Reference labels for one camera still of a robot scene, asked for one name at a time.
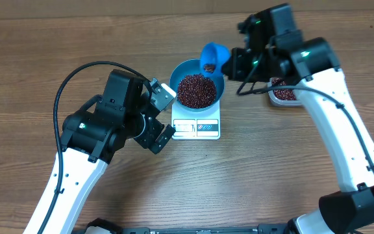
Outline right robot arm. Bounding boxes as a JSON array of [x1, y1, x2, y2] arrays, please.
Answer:
[[221, 3, 374, 233]]

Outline white digital kitchen scale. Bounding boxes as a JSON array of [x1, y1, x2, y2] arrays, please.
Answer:
[[171, 101, 221, 140]]

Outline red beans in container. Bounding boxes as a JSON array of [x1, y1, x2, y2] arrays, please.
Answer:
[[271, 78, 297, 101]]

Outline blue plastic measuring scoop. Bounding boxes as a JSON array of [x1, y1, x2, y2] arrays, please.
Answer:
[[199, 42, 231, 78]]

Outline clear plastic container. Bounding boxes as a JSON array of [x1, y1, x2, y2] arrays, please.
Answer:
[[268, 89, 301, 107]]

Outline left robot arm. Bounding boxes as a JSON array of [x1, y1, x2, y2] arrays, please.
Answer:
[[25, 70, 177, 233]]

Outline red beans in bowl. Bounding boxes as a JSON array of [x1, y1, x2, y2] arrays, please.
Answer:
[[177, 73, 217, 109]]

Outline red beans in scoop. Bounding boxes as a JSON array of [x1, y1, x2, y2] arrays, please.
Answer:
[[203, 64, 216, 73]]

